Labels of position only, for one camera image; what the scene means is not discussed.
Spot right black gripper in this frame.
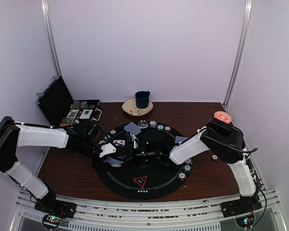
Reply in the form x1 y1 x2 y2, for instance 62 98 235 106
115 145 158 167

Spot six of hearts card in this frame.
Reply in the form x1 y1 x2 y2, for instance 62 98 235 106
113 140 125 146

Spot blue playing card deck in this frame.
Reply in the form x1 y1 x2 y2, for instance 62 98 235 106
104 156 124 167

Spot red triangle all-in marker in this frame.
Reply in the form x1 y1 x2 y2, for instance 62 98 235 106
133 176 148 189

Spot dealt card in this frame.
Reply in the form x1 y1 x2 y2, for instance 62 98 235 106
124 122 139 132

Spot green chips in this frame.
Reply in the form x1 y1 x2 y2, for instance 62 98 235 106
157 124 165 131

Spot green fifty poker chip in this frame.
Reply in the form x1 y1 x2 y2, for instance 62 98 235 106
183 164 192 173

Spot blue ten poker chip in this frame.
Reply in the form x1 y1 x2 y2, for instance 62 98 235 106
185 158 193 165

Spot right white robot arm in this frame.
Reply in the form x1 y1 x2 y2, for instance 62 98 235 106
124 118 258 213

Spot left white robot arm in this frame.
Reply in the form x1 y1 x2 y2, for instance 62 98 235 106
0 116 124 214

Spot round black poker mat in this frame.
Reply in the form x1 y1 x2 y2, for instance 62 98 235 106
93 120 193 200

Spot beige ceramic saucer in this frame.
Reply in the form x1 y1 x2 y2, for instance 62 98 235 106
121 98 154 116

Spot white boxed card deck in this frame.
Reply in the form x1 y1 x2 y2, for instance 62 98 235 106
79 109 93 119

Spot dark blue mug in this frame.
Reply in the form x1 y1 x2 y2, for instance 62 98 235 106
135 91 150 109

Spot blue boxed card deck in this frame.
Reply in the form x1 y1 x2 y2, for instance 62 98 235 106
66 109 79 118

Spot black poker set case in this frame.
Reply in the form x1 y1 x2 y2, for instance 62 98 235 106
36 77 102 126

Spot red patterned small bowl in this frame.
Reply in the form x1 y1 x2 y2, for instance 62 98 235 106
214 111 232 124

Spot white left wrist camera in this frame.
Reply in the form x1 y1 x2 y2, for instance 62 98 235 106
99 143 116 158

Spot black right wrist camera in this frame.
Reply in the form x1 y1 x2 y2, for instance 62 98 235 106
143 130 165 145

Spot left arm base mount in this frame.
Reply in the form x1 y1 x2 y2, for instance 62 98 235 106
34 200 77 230

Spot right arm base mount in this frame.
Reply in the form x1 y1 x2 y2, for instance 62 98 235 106
221 200 262 229

